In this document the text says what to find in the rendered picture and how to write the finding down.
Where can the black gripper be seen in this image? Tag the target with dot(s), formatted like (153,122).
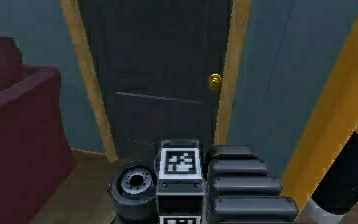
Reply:
(133,191)

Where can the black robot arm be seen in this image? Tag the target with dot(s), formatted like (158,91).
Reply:
(243,186)

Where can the dark red armchair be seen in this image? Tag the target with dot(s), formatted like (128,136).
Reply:
(23,140)

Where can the dark grey room door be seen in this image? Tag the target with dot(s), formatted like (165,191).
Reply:
(157,66)

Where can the gold round door knob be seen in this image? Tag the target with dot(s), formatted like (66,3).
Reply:
(215,81)

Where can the black and white cylinder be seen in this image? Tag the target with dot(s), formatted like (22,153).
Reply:
(345,173)

